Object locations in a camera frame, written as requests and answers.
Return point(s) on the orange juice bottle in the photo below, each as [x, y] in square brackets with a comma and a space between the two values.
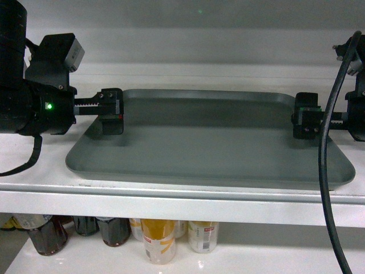
[159, 240]
[136, 228]

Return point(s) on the dark tea bottle front left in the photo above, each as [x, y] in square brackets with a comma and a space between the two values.
[45, 231]

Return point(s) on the dark tea bottle blue label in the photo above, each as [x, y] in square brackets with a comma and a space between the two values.
[115, 231]

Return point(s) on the white middle shelf board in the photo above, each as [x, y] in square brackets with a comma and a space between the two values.
[257, 255]

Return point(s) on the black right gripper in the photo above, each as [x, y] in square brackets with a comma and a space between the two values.
[308, 115]

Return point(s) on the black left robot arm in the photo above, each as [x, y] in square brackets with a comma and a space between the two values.
[24, 64]

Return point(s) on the yellow juice bottle right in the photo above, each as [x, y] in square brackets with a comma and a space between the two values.
[203, 235]

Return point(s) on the grey silver tray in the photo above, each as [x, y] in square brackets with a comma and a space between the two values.
[201, 138]

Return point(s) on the dark tea bottle middle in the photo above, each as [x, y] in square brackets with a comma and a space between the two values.
[85, 225]

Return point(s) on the white upper shelf board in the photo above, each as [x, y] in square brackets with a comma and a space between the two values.
[51, 188]

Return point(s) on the white shelf board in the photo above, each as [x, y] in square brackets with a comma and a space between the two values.
[51, 188]
[257, 255]

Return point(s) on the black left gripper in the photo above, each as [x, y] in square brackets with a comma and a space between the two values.
[52, 110]

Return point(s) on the orange juice bottle left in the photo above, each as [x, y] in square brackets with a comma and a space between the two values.
[136, 228]

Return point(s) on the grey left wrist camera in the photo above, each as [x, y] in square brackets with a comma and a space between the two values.
[74, 56]

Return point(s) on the orange juice bottle front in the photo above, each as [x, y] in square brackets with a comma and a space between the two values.
[159, 240]

